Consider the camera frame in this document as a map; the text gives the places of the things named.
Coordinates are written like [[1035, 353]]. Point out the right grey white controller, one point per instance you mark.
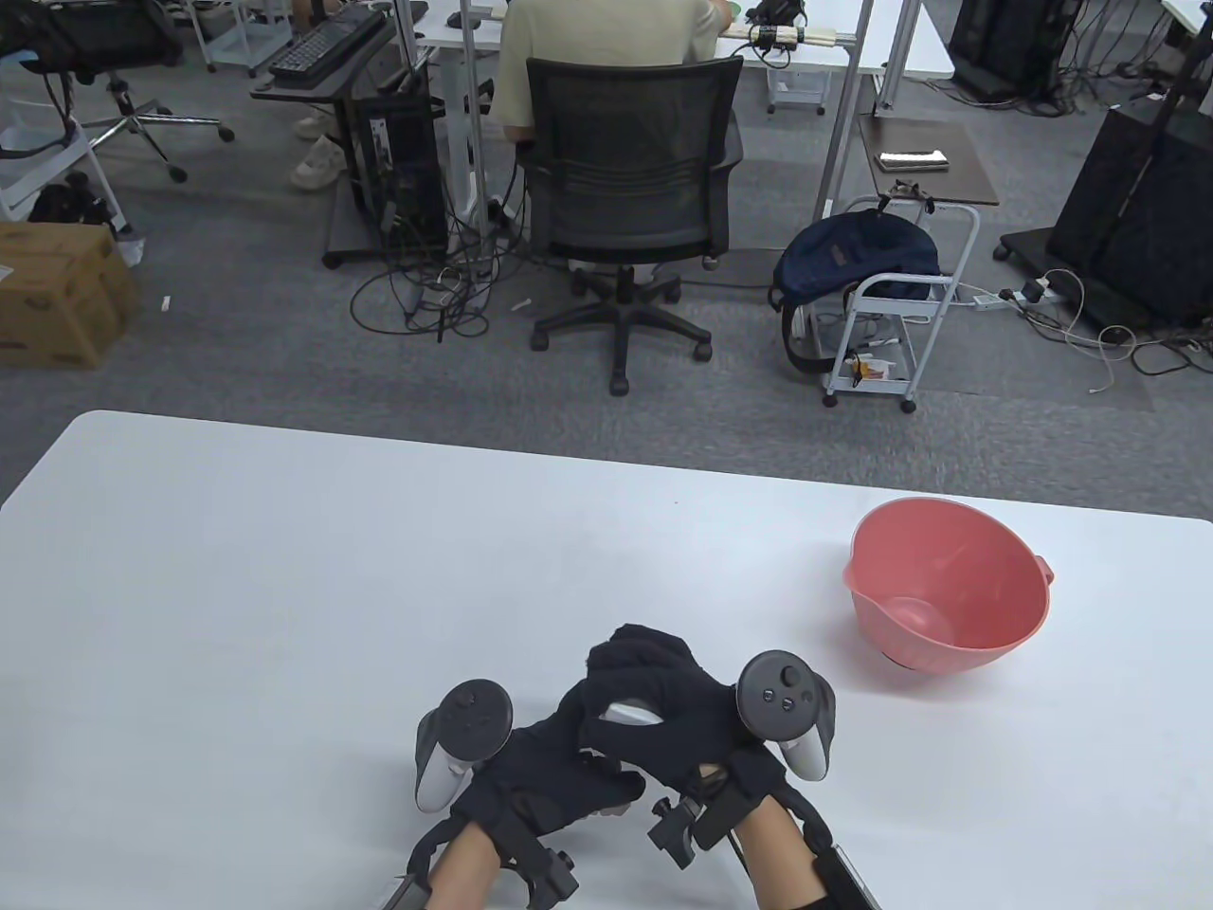
[[777, 697]]

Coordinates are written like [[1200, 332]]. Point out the white metal rack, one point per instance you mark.
[[19, 194]]

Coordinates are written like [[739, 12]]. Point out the person's left hand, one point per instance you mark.
[[531, 777]]

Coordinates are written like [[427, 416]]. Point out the black keyboard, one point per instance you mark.
[[322, 43]]

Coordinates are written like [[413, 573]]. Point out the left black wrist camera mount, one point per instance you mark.
[[550, 877]]

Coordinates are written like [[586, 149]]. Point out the brown side table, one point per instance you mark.
[[948, 190]]

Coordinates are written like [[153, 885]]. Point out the black rolling computer stand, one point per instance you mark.
[[303, 90]]

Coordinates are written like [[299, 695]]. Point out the black equipment rack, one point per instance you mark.
[[1004, 47]]

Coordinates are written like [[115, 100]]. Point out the small dark flat device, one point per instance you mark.
[[912, 161]]

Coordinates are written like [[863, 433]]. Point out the brown cardboard box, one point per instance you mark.
[[57, 303]]

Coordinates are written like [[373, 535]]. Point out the pink salad bowl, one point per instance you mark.
[[948, 569]]

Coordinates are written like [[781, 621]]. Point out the black computer tower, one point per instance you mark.
[[407, 161]]

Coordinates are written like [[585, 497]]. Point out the grey white controller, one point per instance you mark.
[[469, 720], [777, 697]]

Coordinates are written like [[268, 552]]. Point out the black mesh office chair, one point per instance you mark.
[[630, 161]]

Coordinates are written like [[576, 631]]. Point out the silver metal frame post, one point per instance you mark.
[[472, 142], [839, 123]]

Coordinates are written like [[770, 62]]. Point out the black headset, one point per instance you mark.
[[777, 9]]

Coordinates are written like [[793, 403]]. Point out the office chair with chrome base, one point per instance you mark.
[[104, 38]]

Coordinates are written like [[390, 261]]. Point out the white jar lid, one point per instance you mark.
[[630, 713]]

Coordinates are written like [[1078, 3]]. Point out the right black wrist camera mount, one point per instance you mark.
[[678, 834]]

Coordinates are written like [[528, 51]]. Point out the person's right forearm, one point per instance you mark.
[[777, 863]]

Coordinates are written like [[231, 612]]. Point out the small red white packet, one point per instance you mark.
[[877, 368]]

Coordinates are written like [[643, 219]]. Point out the black bag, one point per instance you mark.
[[66, 204]]

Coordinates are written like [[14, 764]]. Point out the white rolling cart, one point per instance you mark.
[[900, 284]]

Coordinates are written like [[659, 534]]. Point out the black wheeled cabinet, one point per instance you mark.
[[1137, 218]]

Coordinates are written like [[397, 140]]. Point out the white power strip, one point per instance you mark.
[[986, 300]]

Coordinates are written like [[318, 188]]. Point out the white office desk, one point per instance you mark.
[[924, 47]]

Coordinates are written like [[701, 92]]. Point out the navy blue backpack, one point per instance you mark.
[[853, 251]]

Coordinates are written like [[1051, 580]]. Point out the left grey white controller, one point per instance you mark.
[[469, 720]]

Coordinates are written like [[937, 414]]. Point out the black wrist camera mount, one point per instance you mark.
[[550, 877], [678, 834]]

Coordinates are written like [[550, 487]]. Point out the person's right hand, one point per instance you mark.
[[673, 701]]

